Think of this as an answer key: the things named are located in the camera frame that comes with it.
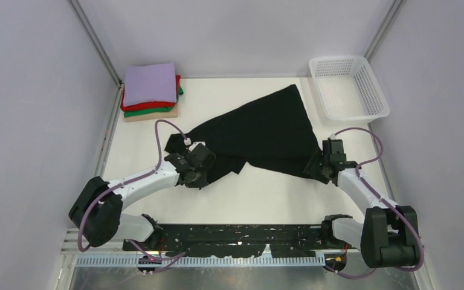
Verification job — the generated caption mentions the black t shirt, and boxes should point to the black t shirt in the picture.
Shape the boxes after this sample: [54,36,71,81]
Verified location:
[186,84,319,183]

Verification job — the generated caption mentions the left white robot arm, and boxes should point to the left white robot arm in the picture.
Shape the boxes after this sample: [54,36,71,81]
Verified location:
[68,143,216,251]

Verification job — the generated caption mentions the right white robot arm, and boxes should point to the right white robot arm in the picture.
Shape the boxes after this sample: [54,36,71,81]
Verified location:
[304,138,424,271]

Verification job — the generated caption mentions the folded beige t shirt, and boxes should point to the folded beige t shirt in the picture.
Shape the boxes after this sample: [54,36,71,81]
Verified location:
[123,105,179,122]

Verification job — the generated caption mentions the white plastic basket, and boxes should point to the white plastic basket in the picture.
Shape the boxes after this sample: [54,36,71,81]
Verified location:
[308,55,390,126]

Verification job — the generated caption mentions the folded red t shirt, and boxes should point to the folded red t shirt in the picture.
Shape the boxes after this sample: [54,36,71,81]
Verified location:
[120,74,183,112]

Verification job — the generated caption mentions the folded green t shirt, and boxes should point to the folded green t shirt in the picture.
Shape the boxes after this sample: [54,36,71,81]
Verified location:
[123,103,177,117]

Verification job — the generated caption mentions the folded lavender t shirt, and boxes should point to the folded lavender t shirt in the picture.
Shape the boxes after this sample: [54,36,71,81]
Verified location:
[123,62,178,106]

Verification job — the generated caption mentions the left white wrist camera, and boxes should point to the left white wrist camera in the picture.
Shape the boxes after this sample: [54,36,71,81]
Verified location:
[182,137,205,147]

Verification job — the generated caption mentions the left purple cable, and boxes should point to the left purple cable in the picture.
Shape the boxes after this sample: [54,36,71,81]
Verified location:
[77,119,193,274]

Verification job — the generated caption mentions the white slotted cable duct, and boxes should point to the white slotted cable duct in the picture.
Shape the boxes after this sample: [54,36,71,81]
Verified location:
[75,253,326,268]

